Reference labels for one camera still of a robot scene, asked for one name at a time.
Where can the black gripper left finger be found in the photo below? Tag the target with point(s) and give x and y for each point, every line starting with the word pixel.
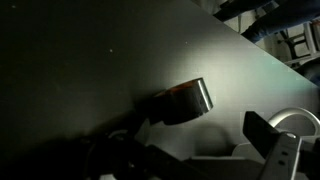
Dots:
pixel 146 160

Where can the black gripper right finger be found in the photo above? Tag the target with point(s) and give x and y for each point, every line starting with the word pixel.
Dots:
pixel 283 150

